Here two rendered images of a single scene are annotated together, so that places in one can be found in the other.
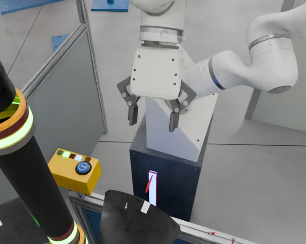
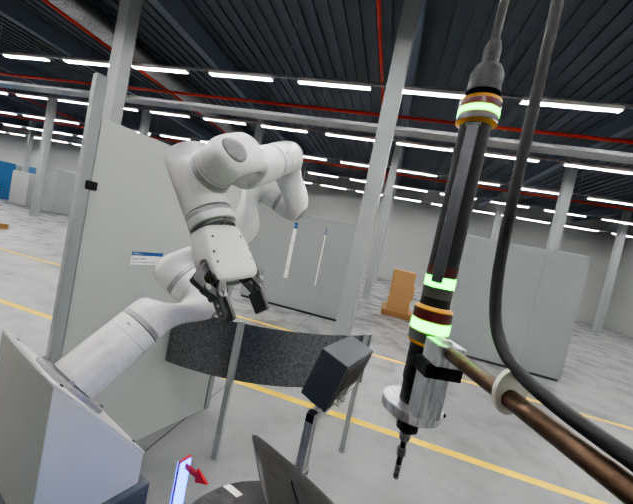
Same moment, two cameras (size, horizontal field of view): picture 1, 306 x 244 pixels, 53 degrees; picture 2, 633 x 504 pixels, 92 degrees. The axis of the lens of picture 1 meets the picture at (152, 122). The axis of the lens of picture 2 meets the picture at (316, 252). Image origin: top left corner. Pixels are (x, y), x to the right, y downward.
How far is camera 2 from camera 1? 0.63 m
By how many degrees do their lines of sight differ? 80
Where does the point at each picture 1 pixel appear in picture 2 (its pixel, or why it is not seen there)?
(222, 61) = (152, 305)
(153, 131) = (55, 479)
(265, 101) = not seen: hidden behind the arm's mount
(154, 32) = (225, 207)
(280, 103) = not seen: hidden behind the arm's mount
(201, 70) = (124, 327)
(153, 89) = (240, 267)
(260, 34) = (182, 265)
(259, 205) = not seen: outside the picture
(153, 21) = (219, 197)
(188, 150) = (126, 468)
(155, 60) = (230, 237)
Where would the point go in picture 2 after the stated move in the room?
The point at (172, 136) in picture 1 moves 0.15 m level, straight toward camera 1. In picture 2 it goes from (99, 458) to (151, 488)
